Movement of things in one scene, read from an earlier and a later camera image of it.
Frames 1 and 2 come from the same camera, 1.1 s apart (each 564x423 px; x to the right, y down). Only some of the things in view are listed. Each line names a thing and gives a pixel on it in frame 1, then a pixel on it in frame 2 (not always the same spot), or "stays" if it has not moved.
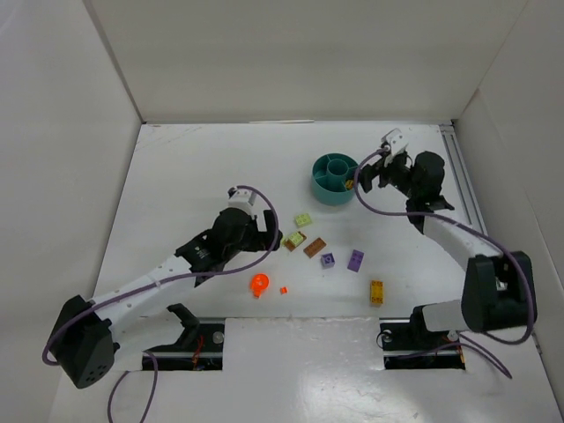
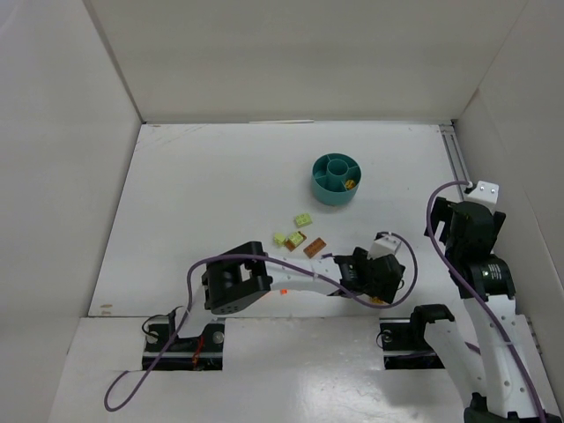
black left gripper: x=261 y=233 -> x=382 y=279
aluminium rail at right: x=463 y=183 stays
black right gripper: x=380 y=174 -> x=441 y=216
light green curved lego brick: x=302 y=219 stays
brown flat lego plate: x=315 y=248 stays
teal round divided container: x=330 y=174 stays
